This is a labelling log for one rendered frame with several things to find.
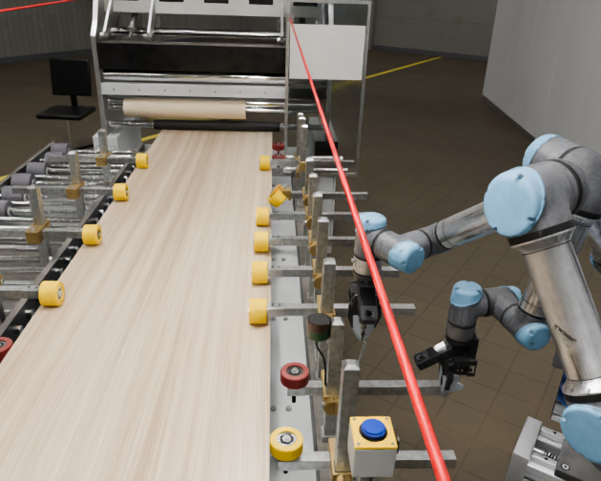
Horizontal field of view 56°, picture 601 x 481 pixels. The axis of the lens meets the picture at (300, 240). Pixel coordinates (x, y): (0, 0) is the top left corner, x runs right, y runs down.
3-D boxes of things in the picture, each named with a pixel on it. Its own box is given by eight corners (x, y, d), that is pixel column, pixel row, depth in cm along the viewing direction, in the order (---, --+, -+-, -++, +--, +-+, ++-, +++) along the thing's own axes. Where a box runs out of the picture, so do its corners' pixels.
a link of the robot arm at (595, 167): (643, 166, 120) (551, 355, 139) (607, 152, 130) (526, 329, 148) (601, 157, 117) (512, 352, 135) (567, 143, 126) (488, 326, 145)
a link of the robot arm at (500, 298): (529, 325, 148) (491, 330, 146) (506, 303, 158) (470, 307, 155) (535, 301, 145) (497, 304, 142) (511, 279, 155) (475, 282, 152)
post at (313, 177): (312, 273, 255) (317, 172, 234) (313, 277, 252) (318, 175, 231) (304, 273, 255) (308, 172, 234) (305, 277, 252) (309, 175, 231)
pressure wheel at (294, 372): (306, 391, 165) (308, 360, 160) (308, 411, 158) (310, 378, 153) (279, 391, 165) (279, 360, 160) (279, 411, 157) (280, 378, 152)
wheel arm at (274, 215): (374, 218, 249) (375, 210, 248) (376, 221, 246) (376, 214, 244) (260, 217, 246) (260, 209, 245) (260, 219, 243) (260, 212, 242)
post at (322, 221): (321, 334, 209) (328, 215, 189) (321, 340, 206) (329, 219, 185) (312, 334, 209) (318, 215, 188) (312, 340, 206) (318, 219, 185)
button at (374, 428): (383, 425, 96) (383, 417, 95) (386, 442, 92) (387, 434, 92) (359, 425, 96) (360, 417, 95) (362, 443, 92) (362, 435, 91)
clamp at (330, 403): (337, 383, 165) (338, 369, 163) (341, 415, 153) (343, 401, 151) (318, 383, 165) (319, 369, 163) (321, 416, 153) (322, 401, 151)
